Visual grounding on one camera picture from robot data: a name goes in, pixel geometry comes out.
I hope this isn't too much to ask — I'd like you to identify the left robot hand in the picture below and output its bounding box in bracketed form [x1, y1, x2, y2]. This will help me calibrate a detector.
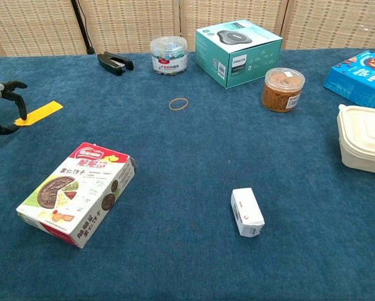
[0, 80, 28, 135]

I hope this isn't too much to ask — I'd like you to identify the yellow plastic strip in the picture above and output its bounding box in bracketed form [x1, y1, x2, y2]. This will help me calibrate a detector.
[14, 100, 64, 127]

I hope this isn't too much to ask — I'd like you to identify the black tripod stand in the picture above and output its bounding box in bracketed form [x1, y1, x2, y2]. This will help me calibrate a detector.
[70, 0, 96, 55]

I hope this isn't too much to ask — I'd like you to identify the red white biscuit box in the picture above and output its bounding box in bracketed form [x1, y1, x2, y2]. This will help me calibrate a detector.
[16, 142, 136, 249]

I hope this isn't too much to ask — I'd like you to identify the black stapler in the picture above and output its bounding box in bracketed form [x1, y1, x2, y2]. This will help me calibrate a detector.
[97, 51, 134, 77]

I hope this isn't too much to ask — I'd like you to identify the clear jar of binder clips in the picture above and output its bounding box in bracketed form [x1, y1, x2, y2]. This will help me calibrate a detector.
[150, 36, 188, 76]

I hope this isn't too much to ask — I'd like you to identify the tan rubber band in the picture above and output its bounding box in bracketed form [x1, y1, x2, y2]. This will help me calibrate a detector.
[169, 97, 189, 111]

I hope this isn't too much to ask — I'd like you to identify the blue carpet table cover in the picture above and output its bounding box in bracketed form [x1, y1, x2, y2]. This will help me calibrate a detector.
[0, 47, 375, 301]

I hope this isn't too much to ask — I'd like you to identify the bamboo folding screen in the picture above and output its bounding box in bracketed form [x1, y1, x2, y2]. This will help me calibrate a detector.
[0, 0, 375, 57]

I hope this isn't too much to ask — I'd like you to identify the teal Philips product box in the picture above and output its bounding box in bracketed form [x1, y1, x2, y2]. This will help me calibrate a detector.
[194, 19, 284, 90]

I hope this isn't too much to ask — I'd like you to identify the small white box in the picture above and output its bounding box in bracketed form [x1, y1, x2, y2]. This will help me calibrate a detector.
[231, 187, 265, 238]

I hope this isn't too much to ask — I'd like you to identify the clear jar of rubber bands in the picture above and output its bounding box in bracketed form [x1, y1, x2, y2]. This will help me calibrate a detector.
[261, 67, 306, 113]

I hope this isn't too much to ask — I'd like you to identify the blue cookie box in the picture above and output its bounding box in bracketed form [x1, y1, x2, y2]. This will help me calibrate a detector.
[323, 50, 375, 110]

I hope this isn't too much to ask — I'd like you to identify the beige lidded food container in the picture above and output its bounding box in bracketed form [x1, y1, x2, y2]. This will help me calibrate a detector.
[336, 104, 375, 176]

